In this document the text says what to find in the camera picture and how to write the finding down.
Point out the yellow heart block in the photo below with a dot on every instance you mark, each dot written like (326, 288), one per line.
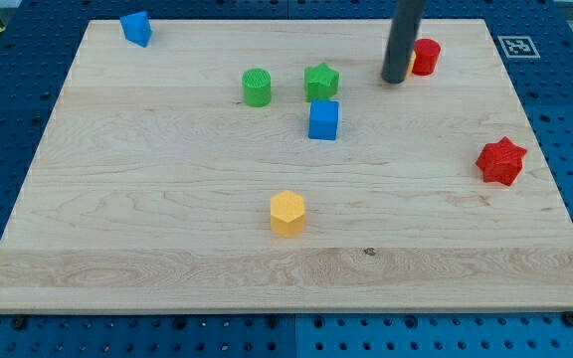
(411, 65)

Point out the yellow hexagon block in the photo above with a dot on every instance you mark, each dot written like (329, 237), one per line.
(287, 210)

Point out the light wooden board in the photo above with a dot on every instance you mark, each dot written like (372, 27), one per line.
(150, 190)

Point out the blue cube block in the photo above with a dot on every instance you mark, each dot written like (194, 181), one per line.
(323, 119)

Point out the green cylinder block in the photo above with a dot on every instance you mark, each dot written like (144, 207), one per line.
(257, 87)

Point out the green star block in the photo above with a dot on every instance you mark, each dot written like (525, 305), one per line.
(320, 82)

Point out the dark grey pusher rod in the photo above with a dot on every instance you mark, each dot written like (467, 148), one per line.
(405, 26)

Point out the red cylinder block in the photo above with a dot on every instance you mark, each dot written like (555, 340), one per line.
(427, 52)

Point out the red star block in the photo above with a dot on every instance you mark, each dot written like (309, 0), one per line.
(501, 161)

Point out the white fiducial marker tag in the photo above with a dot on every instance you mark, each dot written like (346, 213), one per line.
(518, 47)

